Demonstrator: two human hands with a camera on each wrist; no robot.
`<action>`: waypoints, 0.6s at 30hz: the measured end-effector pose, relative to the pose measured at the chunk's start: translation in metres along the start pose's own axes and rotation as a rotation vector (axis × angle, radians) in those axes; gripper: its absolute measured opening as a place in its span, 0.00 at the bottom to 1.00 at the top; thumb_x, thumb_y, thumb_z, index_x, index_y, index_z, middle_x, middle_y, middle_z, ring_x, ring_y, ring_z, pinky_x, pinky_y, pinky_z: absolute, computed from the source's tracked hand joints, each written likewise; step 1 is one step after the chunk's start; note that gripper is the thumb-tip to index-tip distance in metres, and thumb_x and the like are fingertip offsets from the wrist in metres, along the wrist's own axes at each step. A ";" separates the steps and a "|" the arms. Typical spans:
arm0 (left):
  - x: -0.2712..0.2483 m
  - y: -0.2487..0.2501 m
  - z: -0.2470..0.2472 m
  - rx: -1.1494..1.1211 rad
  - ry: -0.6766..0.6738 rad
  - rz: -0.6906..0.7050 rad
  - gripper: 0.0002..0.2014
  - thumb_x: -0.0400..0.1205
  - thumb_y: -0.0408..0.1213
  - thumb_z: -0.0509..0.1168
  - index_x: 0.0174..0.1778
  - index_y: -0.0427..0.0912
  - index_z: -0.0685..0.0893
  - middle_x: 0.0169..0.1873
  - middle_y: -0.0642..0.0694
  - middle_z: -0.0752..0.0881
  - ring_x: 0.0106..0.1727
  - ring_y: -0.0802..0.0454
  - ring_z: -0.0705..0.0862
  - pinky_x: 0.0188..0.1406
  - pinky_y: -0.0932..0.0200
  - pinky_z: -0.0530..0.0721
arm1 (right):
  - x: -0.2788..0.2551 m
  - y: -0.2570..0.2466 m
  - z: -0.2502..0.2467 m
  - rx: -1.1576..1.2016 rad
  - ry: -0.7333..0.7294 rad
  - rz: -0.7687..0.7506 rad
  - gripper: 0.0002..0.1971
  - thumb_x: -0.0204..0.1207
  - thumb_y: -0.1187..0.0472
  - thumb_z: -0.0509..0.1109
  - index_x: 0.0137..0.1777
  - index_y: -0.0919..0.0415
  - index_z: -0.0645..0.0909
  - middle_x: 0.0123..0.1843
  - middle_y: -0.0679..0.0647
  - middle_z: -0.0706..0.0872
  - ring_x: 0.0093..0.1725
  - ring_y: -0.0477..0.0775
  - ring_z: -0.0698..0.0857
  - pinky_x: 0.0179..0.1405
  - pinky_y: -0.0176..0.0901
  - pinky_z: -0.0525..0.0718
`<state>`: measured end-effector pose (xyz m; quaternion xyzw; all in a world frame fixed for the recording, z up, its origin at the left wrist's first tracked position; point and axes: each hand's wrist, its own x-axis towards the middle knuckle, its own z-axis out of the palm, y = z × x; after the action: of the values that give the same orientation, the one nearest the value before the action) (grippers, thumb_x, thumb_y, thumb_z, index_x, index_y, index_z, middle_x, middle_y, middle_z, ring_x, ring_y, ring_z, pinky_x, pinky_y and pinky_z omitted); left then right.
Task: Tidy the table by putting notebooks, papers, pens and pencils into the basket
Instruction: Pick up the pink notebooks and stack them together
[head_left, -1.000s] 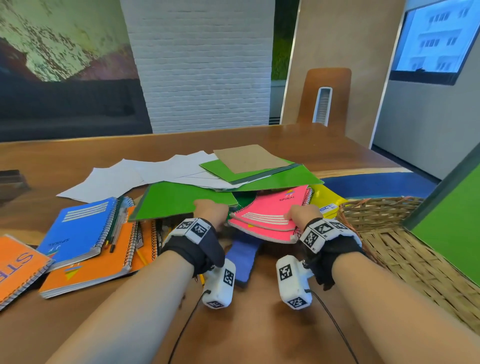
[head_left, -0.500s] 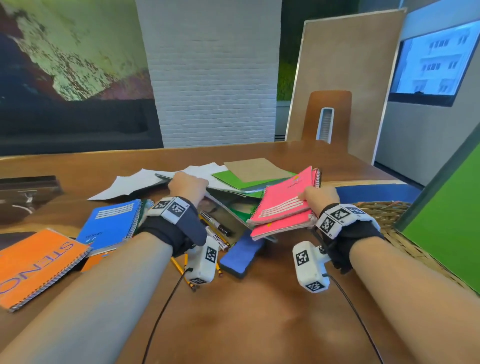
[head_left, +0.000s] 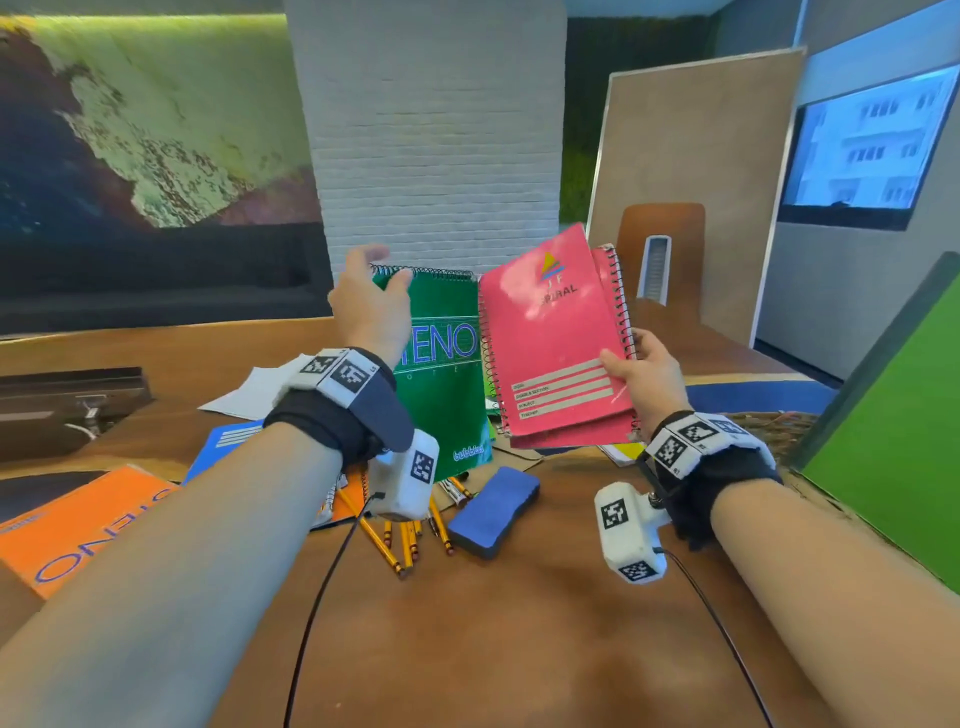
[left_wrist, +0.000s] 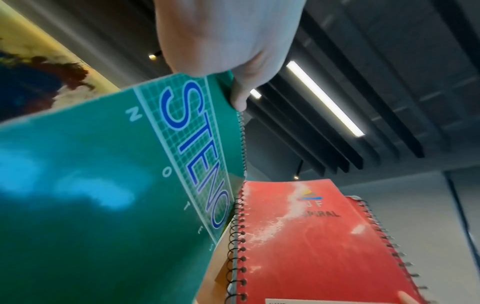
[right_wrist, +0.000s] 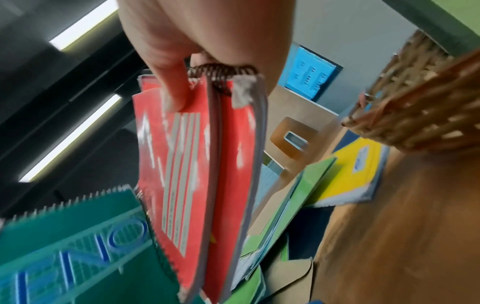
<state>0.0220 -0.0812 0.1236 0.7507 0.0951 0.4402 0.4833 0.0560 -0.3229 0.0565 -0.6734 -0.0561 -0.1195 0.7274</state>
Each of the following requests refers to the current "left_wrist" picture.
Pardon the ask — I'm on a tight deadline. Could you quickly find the person's left hand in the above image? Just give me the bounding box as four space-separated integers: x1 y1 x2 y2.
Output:
153 0 307 111

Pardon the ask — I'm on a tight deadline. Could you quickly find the person's right hand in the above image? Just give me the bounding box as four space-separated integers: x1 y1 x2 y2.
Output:
396 292 423 304

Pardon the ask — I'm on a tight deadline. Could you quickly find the pink spiral notebook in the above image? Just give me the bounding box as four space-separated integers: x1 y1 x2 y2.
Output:
343 194 432 304
225 178 423 304

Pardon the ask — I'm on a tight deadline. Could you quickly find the large abstract wall painting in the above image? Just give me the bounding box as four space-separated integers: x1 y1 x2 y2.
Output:
0 0 122 121

